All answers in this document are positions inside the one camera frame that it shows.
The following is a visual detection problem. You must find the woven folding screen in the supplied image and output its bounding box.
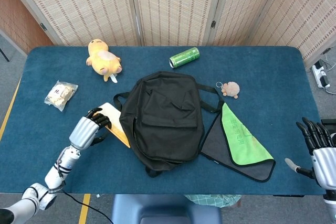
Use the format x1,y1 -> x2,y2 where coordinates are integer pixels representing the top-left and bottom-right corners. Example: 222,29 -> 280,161
5,0 -> 336,62

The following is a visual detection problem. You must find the yellow white notebook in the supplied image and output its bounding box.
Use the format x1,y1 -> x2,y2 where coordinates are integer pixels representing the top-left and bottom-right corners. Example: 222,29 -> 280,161
93,102 -> 131,148

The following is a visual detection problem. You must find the black device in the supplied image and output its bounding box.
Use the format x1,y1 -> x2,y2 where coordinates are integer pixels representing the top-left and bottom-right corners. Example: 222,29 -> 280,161
320,119 -> 336,130

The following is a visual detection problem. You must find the white power strip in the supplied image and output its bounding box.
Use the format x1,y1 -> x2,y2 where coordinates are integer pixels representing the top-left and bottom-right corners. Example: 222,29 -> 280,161
311,60 -> 331,89

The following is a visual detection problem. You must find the green checked fabric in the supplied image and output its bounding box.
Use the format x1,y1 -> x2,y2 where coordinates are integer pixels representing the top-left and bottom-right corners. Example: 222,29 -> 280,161
183,194 -> 242,209

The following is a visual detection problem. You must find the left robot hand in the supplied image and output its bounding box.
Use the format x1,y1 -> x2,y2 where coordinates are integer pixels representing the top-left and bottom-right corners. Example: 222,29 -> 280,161
68,107 -> 112,151

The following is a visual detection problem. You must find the yellow plush toy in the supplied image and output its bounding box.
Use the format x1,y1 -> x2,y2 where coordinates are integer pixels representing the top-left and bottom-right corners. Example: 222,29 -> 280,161
86,38 -> 123,84

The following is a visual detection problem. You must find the green and grey cloth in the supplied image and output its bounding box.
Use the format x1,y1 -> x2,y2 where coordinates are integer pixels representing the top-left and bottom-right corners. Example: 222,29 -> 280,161
199,102 -> 276,183

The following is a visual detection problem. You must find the beige plush keychain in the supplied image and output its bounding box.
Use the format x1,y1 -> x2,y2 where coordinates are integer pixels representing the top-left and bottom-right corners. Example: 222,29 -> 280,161
215,81 -> 241,100

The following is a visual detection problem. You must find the black backpack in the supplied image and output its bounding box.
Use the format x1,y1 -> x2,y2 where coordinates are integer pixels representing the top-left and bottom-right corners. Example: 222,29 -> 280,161
113,70 -> 225,179

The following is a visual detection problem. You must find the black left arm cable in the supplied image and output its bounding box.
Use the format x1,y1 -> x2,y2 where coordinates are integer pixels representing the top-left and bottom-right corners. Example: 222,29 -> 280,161
61,191 -> 115,224

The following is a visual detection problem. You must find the green drink can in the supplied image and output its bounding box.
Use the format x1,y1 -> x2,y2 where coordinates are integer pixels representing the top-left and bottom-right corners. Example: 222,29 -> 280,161
169,47 -> 202,69

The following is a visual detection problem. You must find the clear snack bag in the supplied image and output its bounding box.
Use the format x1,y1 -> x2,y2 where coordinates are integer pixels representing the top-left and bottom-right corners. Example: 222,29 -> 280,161
44,80 -> 79,112

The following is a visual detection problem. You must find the blue felt table cover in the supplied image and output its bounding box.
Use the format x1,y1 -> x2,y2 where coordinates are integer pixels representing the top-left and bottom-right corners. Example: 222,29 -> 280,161
0,45 -> 326,196

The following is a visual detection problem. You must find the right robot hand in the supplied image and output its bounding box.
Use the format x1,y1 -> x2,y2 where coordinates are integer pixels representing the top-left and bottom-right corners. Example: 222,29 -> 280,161
285,117 -> 336,188

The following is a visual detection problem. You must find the dark blue seat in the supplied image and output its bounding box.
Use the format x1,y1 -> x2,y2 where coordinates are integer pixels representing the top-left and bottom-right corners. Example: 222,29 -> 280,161
110,194 -> 223,224

